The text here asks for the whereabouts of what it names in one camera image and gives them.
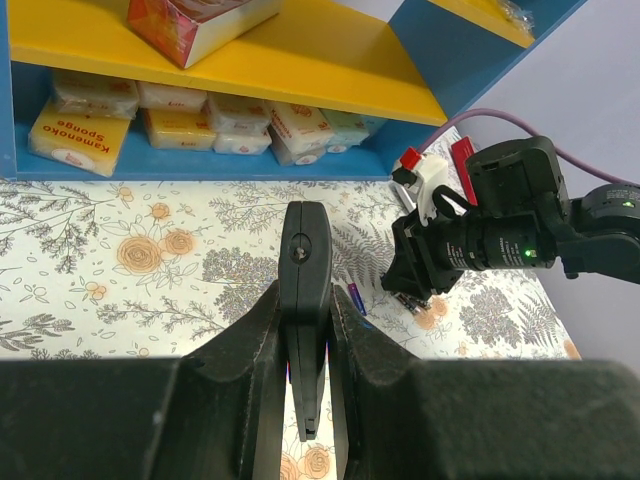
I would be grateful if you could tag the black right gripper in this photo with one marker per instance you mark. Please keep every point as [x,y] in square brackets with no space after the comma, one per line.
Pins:
[430,258]

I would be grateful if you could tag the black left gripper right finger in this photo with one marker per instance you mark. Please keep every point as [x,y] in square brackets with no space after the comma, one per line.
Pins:
[397,416]

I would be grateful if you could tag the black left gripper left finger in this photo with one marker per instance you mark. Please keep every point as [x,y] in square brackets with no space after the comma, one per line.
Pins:
[214,414]

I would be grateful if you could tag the dark battery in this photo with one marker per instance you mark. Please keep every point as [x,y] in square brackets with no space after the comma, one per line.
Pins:
[415,307]

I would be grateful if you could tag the purple battery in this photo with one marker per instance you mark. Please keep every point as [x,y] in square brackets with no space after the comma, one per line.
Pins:
[356,298]

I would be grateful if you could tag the black remote control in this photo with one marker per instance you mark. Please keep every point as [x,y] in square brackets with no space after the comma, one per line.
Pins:
[304,274]

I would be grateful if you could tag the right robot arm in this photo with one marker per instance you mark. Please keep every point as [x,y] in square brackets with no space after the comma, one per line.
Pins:
[522,219]

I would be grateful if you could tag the mint green sponge pack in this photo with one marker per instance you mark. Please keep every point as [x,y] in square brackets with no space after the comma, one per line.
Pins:
[350,129]

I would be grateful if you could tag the white sponge pack tilted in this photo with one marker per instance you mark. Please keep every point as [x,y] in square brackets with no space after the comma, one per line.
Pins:
[299,133]

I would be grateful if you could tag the blue wooden shelf unit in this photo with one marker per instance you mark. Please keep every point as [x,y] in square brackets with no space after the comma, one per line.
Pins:
[431,61]

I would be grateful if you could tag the small clear wrapped item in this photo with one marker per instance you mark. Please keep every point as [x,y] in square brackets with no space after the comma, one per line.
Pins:
[521,18]

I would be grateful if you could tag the yellow Kamenoko sponge pack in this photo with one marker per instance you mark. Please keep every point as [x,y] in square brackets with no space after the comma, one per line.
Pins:
[90,143]

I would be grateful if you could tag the red and white long box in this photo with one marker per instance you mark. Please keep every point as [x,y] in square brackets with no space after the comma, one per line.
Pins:
[187,31]

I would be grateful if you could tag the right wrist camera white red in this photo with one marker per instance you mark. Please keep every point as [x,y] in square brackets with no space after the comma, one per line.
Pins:
[415,178]

